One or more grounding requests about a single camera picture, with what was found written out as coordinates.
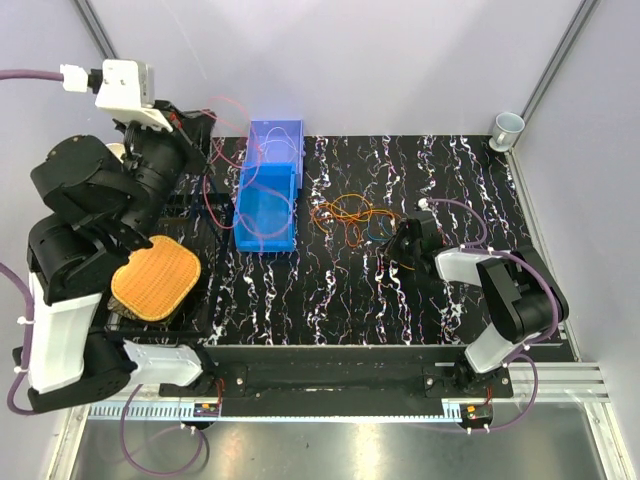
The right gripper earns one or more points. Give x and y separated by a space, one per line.
390 249

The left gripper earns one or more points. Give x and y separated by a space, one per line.
193 134

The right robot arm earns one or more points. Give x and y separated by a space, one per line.
524 301

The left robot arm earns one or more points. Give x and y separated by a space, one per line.
103 207

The blue plastic bin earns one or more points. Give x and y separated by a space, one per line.
264 210

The orange woven basket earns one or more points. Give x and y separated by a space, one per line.
155 281

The light purple plastic bin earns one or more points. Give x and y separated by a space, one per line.
277 141

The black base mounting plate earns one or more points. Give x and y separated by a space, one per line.
302 367

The white mug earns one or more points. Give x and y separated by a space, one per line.
506 130

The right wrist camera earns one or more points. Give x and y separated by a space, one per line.
424 204

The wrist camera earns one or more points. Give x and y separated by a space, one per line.
123 88
424 204

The black wire dish rack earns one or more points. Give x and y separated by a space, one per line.
198 216

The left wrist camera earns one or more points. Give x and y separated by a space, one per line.
123 88

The aluminium frame rail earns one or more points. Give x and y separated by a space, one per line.
425 401

